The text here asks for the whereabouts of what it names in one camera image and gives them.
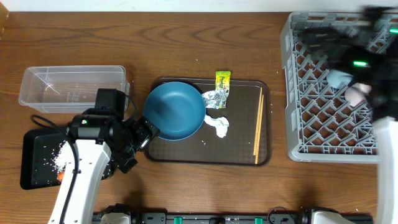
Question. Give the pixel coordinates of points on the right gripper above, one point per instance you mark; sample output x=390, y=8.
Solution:
x=327, y=37

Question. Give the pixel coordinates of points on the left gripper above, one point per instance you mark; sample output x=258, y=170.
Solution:
x=148, y=135

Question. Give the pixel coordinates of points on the light blue cup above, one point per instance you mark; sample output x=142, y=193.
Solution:
x=338, y=79

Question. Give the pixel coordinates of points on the white cup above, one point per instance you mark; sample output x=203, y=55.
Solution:
x=357, y=93

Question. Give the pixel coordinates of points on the dark blue plate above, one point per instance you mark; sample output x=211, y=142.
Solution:
x=177, y=109

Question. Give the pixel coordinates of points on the white rice pile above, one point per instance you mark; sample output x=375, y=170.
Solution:
x=60, y=156

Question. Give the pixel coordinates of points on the orange carrot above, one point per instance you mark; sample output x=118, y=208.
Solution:
x=60, y=176

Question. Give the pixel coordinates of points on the white tissue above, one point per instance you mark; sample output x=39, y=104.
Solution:
x=220, y=124

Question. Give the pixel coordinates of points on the green snack wrapper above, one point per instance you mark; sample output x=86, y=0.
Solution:
x=217, y=98

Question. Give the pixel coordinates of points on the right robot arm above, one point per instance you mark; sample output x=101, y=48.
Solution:
x=383, y=100

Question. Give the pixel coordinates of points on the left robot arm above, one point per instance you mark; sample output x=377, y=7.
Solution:
x=79, y=188

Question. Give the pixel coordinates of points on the grey dishwasher rack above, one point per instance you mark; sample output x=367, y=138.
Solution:
x=321, y=125

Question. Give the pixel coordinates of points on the black tray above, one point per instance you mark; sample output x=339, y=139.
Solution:
x=37, y=144

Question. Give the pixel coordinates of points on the clear plastic bin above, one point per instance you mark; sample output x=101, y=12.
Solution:
x=69, y=89

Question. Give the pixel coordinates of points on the brown serving tray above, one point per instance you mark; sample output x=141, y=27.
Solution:
x=236, y=148

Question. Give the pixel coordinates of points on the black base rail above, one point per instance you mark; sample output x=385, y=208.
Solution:
x=162, y=218

